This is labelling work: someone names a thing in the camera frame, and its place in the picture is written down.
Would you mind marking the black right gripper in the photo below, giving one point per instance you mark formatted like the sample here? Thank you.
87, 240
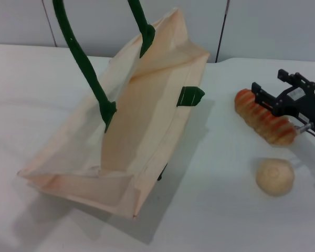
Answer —
304, 105

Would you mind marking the orange striped bread loaf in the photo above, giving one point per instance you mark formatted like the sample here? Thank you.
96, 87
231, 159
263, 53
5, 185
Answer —
252, 115

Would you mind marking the round pale egg yolk pastry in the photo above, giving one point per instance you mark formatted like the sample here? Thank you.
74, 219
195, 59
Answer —
274, 177

